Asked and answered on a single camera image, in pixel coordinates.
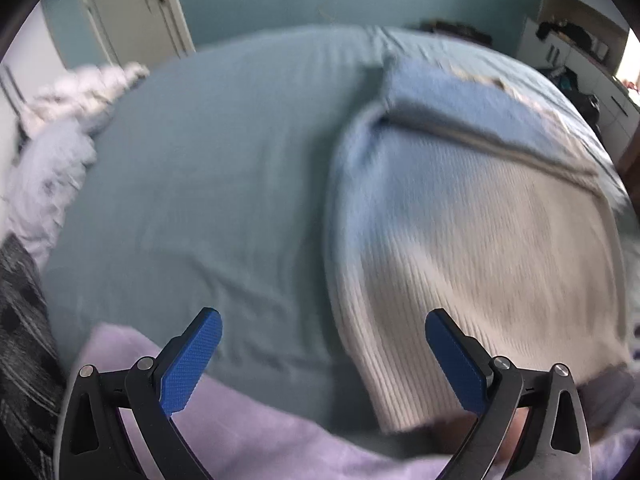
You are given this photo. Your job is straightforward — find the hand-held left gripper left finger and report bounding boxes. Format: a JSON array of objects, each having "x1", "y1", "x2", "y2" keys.
[{"x1": 54, "y1": 306, "x2": 223, "y2": 480}]

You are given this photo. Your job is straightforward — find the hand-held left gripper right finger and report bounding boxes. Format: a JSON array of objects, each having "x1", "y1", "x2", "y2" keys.
[{"x1": 425, "y1": 308, "x2": 594, "y2": 480}]

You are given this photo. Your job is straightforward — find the cream and blue knit sweater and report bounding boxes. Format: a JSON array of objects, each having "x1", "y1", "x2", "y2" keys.
[{"x1": 327, "y1": 55, "x2": 636, "y2": 433}]

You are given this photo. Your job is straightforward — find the dark clothes on cabinet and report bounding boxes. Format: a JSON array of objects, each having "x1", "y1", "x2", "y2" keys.
[{"x1": 535, "y1": 19, "x2": 609, "y2": 57}]

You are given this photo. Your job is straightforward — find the purple floral cloth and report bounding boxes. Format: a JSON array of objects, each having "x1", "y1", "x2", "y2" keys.
[{"x1": 75, "y1": 322, "x2": 640, "y2": 480}]

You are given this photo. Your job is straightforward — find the grey black patterned cloth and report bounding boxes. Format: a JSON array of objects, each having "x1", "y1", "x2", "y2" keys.
[{"x1": 0, "y1": 234, "x2": 69, "y2": 480}]

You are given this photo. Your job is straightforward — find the bed with teal sheet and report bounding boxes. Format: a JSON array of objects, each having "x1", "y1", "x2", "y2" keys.
[{"x1": 42, "y1": 22, "x2": 632, "y2": 433}]

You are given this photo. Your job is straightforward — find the pale grey crumpled bedding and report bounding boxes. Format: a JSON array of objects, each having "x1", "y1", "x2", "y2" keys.
[{"x1": 0, "y1": 120, "x2": 99, "y2": 267}]

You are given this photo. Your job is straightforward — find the white puffy duvet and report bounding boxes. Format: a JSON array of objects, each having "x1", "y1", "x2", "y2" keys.
[{"x1": 30, "y1": 62, "x2": 151, "y2": 134}]

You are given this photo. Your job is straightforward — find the black plastic bag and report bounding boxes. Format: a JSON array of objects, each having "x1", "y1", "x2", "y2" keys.
[{"x1": 550, "y1": 67, "x2": 602, "y2": 127}]

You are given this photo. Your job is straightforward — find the white drawer cabinet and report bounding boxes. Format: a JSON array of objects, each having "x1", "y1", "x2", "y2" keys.
[{"x1": 515, "y1": 15, "x2": 640, "y2": 153}]

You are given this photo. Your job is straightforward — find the white room door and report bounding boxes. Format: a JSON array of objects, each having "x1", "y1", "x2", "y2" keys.
[{"x1": 75, "y1": 0, "x2": 197, "y2": 69}]

